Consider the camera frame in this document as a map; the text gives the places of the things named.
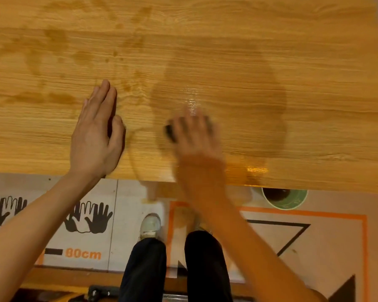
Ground person's right leg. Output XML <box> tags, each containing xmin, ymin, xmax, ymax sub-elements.
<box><xmin>184</xmin><ymin>230</ymin><xmax>234</xmax><ymax>302</ymax></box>

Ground wooden bar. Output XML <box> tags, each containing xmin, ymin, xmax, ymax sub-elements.
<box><xmin>21</xmin><ymin>267</ymin><xmax>254</xmax><ymax>297</ymax></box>

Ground person's left leg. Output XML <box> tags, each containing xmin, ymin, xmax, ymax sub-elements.
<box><xmin>118</xmin><ymin>237</ymin><xmax>167</xmax><ymax>302</ymax></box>

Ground white floor mat, hand prints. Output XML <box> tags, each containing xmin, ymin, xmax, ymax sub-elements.
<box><xmin>0</xmin><ymin>172</ymin><xmax>174</xmax><ymax>273</ymax></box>

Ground person's white left shoe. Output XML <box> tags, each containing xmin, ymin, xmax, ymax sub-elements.
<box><xmin>139</xmin><ymin>213</ymin><xmax>162</xmax><ymax>241</ymax></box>

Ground person's right forearm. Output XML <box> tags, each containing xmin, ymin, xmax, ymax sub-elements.
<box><xmin>175</xmin><ymin>173</ymin><xmax>329</xmax><ymax>302</ymax></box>

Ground person's leg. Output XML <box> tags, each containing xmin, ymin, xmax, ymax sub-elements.
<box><xmin>184</xmin><ymin>230</ymin><xmax>234</xmax><ymax>302</ymax></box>
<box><xmin>118</xmin><ymin>237</ymin><xmax>167</xmax><ymax>302</ymax></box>

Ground person's left forearm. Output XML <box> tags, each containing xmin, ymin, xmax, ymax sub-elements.
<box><xmin>0</xmin><ymin>170</ymin><xmax>105</xmax><ymax>302</ymax></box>

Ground green cup with dark liquid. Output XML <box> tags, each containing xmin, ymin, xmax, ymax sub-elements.
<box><xmin>261</xmin><ymin>187</ymin><xmax>309</xmax><ymax>211</ymax></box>

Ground black sponge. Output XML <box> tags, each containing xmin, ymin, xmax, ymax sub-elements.
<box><xmin>164</xmin><ymin>116</ymin><xmax>215</xmax><ymax>144</ymax></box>

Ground person's left hand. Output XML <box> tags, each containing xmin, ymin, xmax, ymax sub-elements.
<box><xmin>69</xmin><ymin>79</ymin><xmax>126</xmax><ymax>180</ymax></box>

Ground black metal bracket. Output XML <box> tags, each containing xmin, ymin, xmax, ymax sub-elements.
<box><xmin>87</xmin><ymin>285</ymin><xmax>121</xmax><ymax>302</ymax></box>

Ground orange-bordered floor mat, black triangles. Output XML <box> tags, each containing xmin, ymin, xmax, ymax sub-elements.
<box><xmin>165</xmin><ymin>185</ymin><xmax>370</xmax><ymax>302</ymax></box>

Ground person's right hand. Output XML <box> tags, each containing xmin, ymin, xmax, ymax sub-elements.
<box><xmin>168</xmin><ymin>107</ymin><xmax>228</xmax><ymax>186</ymax></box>

